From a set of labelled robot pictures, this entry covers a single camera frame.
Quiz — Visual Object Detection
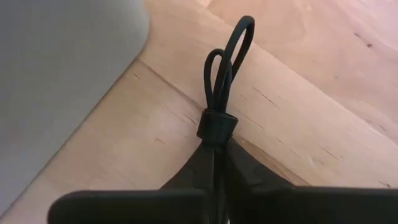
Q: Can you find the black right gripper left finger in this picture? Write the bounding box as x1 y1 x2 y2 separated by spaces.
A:
47 143 220 224

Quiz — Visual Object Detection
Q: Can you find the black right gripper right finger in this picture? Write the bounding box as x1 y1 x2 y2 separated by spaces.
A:
224 139 398 224

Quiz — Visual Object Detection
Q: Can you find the thin black USB cable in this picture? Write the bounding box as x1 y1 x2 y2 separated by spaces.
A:
196 15 256 150

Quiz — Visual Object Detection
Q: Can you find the grey plastic bin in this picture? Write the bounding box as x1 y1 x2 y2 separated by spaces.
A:
0 0 150 218

